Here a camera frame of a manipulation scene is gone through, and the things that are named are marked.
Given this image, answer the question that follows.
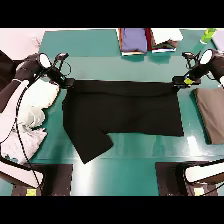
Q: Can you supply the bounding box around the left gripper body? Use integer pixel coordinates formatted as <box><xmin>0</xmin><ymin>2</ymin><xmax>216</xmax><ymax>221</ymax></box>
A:
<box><xmin>58</xmin><ymin>76</ymin><xmax>76</xmax><ymax>90</ymax></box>

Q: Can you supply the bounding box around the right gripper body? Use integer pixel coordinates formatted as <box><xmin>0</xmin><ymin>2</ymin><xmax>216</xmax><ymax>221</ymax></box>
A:
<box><xmin>171</xmin><ymin>75</ymin><xmax>195</xmax><ymax>89</ymax></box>

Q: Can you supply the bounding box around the black T-shirt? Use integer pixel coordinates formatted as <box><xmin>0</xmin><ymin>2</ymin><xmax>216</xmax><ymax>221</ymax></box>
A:
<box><xmin>62</xmin><ymin>79</ymin><xmax>185</xmax><ymax>165</ymax></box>

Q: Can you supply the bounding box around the heap of white clothes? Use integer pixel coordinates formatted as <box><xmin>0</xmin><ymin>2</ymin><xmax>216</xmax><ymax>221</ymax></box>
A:
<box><xmin>0</xmin><ymin>77</ymin><xmax>61</xmax><ymax>165</ymax></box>

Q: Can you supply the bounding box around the brown garment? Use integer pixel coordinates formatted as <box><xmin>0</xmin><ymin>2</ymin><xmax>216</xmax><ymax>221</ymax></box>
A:
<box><xmin>193</xmin><ymin>87</ymin><xmax>224</xmax><ymax>145</ymax></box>

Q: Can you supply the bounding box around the white garment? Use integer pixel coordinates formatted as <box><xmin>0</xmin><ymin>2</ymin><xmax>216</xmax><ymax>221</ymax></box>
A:
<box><xmin>150</xmin><ymin>28</ymin><xmax>185</xmax><ymax>47</ymax></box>

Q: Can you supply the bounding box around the green bottle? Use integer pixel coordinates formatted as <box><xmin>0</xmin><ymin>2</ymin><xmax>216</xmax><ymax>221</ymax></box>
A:
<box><xmin>199</xmin><ymin>28</ymin><xmax>218</xmax><ymax>45</ymax></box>

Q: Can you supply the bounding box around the red garment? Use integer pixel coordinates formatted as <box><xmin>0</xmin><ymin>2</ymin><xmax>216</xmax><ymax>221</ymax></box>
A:
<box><xmin>144</xmin><ymin>28</ymin><xmax>155</xmax><ymax>52</ymax></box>

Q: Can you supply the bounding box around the blue garment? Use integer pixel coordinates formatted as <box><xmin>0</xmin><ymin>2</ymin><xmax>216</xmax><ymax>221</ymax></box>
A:
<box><xmin>120</xmin><ymin>28</ymin><xmax>148</xmax><ymax>55</ymax></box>

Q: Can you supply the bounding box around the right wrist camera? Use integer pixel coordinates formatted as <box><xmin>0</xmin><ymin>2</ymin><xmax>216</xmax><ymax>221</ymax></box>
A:
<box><xmin>181</xmin><ymin>51</ymin><xmax>198</xmax><ymax>68</ymax></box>

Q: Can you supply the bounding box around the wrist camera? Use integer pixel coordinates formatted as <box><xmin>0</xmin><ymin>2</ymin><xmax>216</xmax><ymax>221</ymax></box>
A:
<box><xmin>181</xmin><ymin>51</ymin><xmax>198</xmax><ymax>68</ymax></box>
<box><xmin>54</xmin><ymin>52</ymin><xmax>70</xmax><ymax>68</ymax></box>

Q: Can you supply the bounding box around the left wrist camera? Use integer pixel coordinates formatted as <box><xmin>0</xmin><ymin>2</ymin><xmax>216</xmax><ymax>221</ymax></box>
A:
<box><xmin>54</xmin><ymin>52</ymin><xmax>70</xmax><ymax>68</ymax></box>

